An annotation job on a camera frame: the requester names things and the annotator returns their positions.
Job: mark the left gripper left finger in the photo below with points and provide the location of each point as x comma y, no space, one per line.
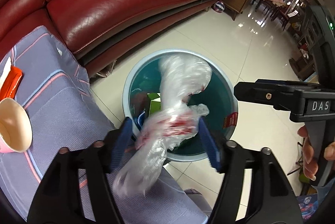
58,198

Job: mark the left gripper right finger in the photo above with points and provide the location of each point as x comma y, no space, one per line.
271,198

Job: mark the pink paper cup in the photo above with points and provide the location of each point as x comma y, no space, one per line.
16,129

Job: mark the clear plastic bag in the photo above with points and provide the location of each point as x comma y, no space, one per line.
182,75

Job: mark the blue plastic tray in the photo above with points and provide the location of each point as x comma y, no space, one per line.
139,121

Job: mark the green pastry box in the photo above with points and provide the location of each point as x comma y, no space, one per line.
153,103

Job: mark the white paper napkin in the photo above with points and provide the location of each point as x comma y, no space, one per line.
6,71

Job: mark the teal trash bin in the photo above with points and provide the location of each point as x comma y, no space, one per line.
145,78

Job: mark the person right hand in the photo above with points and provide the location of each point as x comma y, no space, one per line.
310,166

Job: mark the blue plaid tablecloth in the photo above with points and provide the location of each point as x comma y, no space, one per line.
55,92

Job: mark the orange red packet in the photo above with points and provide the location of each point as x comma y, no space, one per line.
11,84

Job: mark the blue white ball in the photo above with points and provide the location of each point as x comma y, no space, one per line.
219,6

